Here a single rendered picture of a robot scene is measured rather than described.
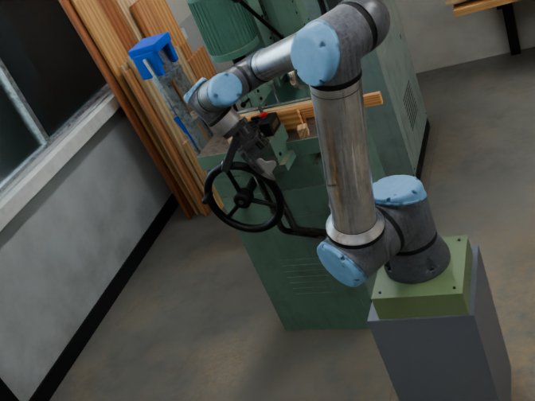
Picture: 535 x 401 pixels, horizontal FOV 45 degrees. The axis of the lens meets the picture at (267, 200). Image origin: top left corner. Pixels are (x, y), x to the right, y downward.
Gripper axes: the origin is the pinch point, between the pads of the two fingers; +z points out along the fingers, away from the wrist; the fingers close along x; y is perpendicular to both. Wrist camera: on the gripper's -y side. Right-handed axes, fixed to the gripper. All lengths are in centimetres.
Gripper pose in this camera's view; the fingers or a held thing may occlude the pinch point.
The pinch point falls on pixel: (270, 177)
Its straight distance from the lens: 203.6
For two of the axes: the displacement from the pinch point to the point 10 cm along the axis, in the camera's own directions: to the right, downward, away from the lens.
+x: 0.7, -4.4, 8.9
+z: 6.7, 6.9, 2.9
